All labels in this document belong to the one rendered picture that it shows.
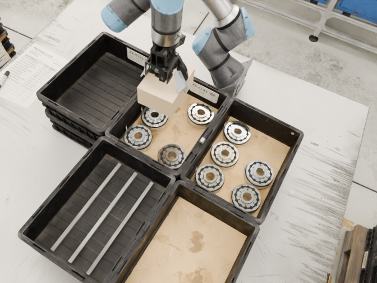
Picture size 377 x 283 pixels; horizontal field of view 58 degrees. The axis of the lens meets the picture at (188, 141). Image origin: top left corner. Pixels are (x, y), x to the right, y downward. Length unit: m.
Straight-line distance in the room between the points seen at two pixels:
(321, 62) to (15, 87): 2.25
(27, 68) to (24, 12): 1.47
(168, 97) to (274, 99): 0.74
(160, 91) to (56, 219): 0.53
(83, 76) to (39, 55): 0.36
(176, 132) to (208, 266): 0.50
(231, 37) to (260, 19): 1.75
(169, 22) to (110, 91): 0.63
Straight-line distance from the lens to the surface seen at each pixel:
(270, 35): 3.04
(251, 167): 1.23
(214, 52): 1.44
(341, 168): 1.57
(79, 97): 1.41
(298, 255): 1.35
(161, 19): 0.84
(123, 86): 1.42
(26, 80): 1.69
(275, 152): 1.32
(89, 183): 1.21
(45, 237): 1.18
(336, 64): 3.04
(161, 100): 1.02
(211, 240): 1.14
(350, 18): 2.99
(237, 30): 1.40
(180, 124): 1.31
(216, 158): 1.22
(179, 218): 1.15
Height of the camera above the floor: 1.93
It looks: 59 degrees down
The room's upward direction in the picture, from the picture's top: 10 degrees clockwise
